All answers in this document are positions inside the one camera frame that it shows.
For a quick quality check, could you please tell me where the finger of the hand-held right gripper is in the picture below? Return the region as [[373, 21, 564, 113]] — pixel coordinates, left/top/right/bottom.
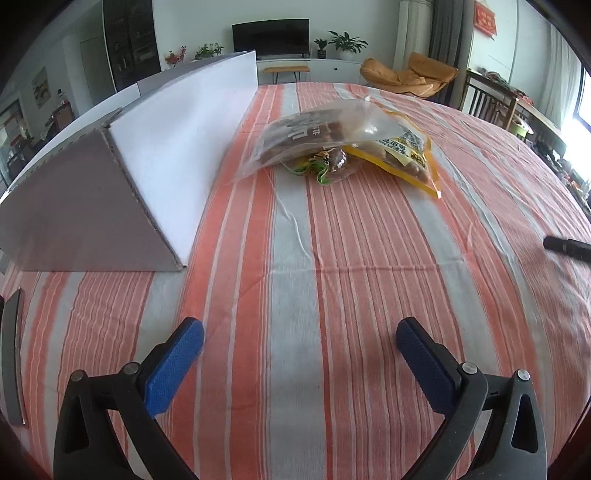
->
[[543, 235, 591, 265]]

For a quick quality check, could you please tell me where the grey cardboard strip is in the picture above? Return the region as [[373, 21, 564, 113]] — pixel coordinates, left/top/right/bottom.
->
[[0, 288, 28, 428]]

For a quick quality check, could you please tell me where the dark wooden chair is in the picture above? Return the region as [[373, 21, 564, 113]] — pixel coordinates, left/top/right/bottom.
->
[[459, 69, 520, 130]]

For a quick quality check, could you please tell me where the clear bag of brown buns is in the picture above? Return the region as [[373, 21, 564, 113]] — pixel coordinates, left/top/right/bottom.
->
[[224, 97, 399, 186]]

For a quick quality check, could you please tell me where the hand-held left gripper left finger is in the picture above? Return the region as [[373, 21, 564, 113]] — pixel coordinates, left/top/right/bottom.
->
[[53, 316, 205, 480]]

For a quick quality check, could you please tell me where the white television cabinet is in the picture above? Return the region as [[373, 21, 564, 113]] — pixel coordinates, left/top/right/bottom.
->
[[256, 58, 370, 86]]

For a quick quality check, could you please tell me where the green snack packet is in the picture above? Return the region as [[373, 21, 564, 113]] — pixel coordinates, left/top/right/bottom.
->
[[286, 148, 362, 186]]

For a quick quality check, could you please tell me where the white sheer curtain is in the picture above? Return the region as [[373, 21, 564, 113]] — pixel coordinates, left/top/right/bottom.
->
[[394, 0, 432, 70]]

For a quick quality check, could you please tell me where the orange white striped tablecloth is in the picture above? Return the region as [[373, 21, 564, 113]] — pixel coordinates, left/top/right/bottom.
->
[[0, 82, 591, 480]]

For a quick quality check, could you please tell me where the small wooden bench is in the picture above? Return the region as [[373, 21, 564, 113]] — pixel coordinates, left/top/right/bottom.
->
[[262, 65, 311, 85]]

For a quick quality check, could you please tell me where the red wall hanging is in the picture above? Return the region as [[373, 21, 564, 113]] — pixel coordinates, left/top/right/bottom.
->
[[473, 0, 499, 37]]

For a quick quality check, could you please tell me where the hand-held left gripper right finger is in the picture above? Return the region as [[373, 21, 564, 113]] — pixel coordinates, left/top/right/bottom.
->
[[396, 316, 548, 480]]

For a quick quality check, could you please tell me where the framed wall picture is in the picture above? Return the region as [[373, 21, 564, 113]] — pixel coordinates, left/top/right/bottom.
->
[[31, 67, 51, 109]]

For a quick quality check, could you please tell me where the black display cabinet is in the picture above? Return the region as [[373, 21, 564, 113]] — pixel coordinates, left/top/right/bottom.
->
[[102, 0, 162, 93]]

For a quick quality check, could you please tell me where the yellow edged snack bag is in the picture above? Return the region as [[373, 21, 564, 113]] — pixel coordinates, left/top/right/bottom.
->
[[344, 108, 444, 199]]

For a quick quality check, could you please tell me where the orange lounge chair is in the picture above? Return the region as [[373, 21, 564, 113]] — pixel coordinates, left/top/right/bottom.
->
[[360, 52, 459, 99]]

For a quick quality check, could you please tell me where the bright window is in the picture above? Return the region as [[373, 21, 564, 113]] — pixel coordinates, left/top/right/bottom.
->
[[561, 69, 591, 148]]

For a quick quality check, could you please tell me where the grey curtain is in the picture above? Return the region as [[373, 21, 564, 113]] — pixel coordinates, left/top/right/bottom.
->
[[429, 0, 474, 104]]

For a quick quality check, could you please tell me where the black television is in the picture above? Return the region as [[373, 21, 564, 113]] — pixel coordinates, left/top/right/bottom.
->
[[232, 18, 310, 58]]

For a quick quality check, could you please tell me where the green potted plant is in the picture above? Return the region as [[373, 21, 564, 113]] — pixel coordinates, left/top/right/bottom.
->
[[194, 42, 225, 61]]

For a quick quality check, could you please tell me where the cluttered dining table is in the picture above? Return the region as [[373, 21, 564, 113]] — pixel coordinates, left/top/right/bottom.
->
[[466, 69, 591, 204]]

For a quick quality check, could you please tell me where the large leafy potted plant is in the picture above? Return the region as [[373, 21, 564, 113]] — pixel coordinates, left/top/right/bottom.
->
[[328, 30, 369, 60]]

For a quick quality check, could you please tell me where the white cardboard box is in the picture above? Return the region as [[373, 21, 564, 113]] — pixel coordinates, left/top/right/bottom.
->
[[0, 50, 257, 273]]

